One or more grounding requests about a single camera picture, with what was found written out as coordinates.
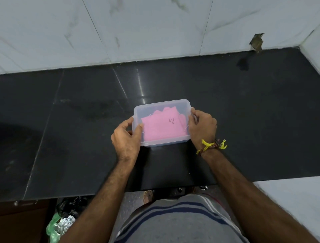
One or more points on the person's right hand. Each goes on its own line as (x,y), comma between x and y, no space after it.
(203,130)

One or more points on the person's left hand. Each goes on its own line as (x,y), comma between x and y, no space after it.
(126,142)

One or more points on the transparent plastic box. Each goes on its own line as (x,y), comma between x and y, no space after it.
(165,143)

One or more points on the pink rubber glove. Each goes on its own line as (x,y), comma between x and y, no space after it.
(162,127)

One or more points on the transparent box lid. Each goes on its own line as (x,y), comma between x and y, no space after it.
(160,105)

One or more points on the person's left forearm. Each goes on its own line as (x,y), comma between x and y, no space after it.
(100,205)

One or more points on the person's right forearm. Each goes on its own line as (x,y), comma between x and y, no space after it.
(250,197)

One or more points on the yellow thread wristband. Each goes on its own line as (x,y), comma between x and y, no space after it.
(206,145)

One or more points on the brown sandal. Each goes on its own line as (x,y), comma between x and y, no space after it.
(148,196)

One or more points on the black plastic bag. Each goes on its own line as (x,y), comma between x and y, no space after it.
(71,205)

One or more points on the grey striped shirt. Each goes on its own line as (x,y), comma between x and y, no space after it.
(180,220)

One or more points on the crumpled aluminium foil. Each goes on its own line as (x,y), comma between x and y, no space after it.
(64,222)

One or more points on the brown wooden cabinet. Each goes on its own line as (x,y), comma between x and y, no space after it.
(22,222)

